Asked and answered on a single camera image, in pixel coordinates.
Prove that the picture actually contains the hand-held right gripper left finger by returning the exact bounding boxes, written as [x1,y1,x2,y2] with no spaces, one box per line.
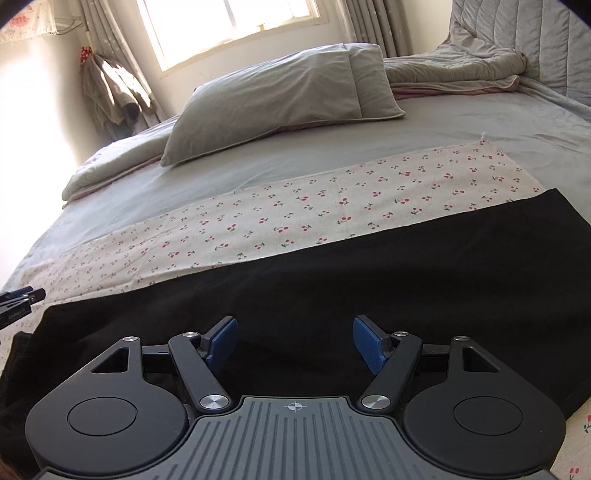
[90,316,240,412]

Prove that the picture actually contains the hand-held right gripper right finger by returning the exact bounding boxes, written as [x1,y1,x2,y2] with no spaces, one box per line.
[353,315,502,412]

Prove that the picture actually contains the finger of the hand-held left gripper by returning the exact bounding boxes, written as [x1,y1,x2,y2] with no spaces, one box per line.
[0,286,47,329]

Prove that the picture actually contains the black pants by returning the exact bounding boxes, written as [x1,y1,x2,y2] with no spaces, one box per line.
[0,187,585,480]

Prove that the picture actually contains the cherry print cloth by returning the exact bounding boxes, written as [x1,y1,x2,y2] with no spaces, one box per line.
[9,138,591,480]

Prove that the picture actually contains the folded grey quilt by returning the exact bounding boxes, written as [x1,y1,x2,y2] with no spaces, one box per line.
[61,113,182,201]

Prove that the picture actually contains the hanging khaki jackets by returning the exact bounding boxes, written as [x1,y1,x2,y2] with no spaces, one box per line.
[81,48,154,138]

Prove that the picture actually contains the bed with grey sheet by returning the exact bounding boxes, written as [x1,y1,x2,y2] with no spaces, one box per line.
[0,46,591,480]

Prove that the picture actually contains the grey pillow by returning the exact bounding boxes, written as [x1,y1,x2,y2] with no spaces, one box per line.
[159,42,407,168]

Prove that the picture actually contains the crumpled grey quilt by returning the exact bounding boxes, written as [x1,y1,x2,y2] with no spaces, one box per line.
[383,46,529,100]

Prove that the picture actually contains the grey curtain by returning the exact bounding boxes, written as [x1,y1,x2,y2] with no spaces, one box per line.
[344,0,414,58]
[78,0,160,130]

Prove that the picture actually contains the window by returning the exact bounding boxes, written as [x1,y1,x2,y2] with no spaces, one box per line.
[136,0,324,72]

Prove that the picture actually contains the grey padded headboard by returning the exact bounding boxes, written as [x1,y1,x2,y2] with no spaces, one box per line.
[445,0,591,121]

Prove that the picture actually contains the printed wall cloth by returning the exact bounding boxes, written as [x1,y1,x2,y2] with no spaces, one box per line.
[0,0,58,47]

